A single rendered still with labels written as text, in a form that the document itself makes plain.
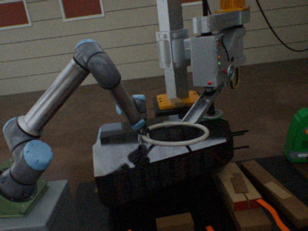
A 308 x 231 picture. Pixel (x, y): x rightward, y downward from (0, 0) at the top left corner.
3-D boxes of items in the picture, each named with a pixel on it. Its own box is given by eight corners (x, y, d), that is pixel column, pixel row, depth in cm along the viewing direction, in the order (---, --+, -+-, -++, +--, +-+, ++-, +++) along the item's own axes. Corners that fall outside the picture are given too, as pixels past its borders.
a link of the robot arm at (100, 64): (116, 64, 123) (149, 124, 182) (103, 47, 128) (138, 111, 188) (94, 78, 122) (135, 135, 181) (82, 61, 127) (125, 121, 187)
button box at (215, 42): (218, 73, 232) (216, 38, 222) (221, 73, 230) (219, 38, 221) (214, 75, 226) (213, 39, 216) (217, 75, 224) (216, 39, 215)
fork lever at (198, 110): (210, 82, 269) (209, 78, 266) (229, 83, 258) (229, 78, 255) (179, 125, 224) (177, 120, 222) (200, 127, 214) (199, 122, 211)
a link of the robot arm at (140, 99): (128, 95, 192) (139, 92, 198) (130, 112, 196) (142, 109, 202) (136, 97, 185) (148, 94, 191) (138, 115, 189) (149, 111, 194)
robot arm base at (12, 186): (23, 205, 141) (33, 193, 138) (-10, 185, 137) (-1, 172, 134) (39, 182, 159) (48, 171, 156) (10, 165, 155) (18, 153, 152)
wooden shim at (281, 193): (263, 185, 260) (263, 184, 259) (271, 182, 262) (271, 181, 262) (282, 200, 237) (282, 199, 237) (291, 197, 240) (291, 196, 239)
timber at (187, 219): (158, 240, 224) (157, 228, 220) (157, 229, 236) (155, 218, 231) (194, 233, 226) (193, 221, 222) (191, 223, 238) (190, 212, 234)
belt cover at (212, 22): (226, 27, 299) (226, 11, 294) (250, 25, 285) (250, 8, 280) (186, 39, 227) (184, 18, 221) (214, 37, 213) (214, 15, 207)
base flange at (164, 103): (157, 98, 352) (156, 94, 350) (194, 93, 353) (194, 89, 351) (159, 110, 306) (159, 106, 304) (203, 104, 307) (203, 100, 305)
